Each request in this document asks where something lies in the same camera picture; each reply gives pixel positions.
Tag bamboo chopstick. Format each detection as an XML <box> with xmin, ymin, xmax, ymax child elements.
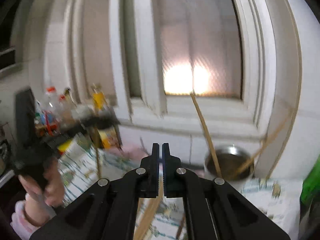
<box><xmin>190</xmin><ymin>92</ymin><xmax>222</xmax><ymax>178</ymax></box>
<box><xmin>228</xmin><ymin>109</ymin><xmax>293</xmax><ymax>179</ymax></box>
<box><xmin>93</xmin><ymin>126</ymin><xmax>101</xmax><ymax>179</ymax></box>
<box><xmin>133</xmin><ymin>177</ymin><xmax>163</xmax><ymax>239</ymax></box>
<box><xmin>176</xmin><ymin>214</ymin><xmax>185</xmax><ymax>239</ymax></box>

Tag pink cloth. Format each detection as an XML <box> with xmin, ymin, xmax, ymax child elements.
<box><xmin>108</xmin><ymin>143</ymin><xmax>149</xmax><ymax>163</ymax></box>

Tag green dish soap bottle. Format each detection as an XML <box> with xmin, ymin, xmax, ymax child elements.
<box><xmin>300</xmin><ymin>157</ymin><xmax>320</xmax><ymax>206</ymax></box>

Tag pink sleeve forearm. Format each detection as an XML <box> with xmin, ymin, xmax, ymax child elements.
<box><xmin>10</xmin><ymin>193</ymin><xmax>50</xmax><ymax>239</ymax></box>

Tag large clear oil bottle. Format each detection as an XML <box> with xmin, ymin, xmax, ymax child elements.
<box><xmin>40</xmin><ymin>86</ymin><xmax>75</xmax><ymax>136</ymax></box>

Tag yellow label sauce bottle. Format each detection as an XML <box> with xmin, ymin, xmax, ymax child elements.
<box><xmin>91</xmin><ymin>83</ymin><xmax>120</xmax><ymax>150</ymax></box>

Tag cat pattern table cloth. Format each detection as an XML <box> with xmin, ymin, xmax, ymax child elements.
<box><xmin>55</xmin><ymin>134</ymin><xmax>303</xmax><ymax>240</ymax></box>

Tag white steel utensil cup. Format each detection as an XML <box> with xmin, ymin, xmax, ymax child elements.
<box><xmin>215</xmin><ymin>146</ymin><xmax>254</xmax><ymax>190</ymax></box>

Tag person left hand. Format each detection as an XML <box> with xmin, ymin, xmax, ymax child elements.
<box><xmin>17</xmin><ymin>158</ymin><xmax>66</xmax><ymax>208</ymax></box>

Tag white frame frosted window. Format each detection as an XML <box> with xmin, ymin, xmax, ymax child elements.
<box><xmin>44</xmin><ymin>0</ymin><xmax>299</xmax><ymax>140</ymax></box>

